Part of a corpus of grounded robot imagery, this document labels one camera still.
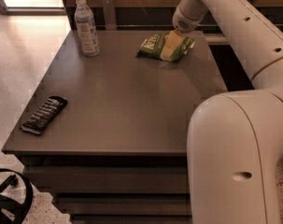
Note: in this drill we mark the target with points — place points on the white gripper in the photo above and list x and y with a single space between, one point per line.
184 22

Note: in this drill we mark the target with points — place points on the green jalapeno chip bag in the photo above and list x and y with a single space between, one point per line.
152 47

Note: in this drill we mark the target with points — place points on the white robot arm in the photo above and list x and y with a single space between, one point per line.
235 139

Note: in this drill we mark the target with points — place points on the black rxbar chocolate bar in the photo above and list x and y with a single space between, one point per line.
44 115

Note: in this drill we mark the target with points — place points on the grey side shelf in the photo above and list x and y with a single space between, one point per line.
216 39

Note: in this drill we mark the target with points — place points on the clear plastic water bottle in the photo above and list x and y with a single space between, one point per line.
87 33

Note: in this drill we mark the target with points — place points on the grey drawer cabinet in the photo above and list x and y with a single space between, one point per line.
117 153

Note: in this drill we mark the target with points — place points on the left metal bracket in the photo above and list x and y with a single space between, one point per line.
109 14

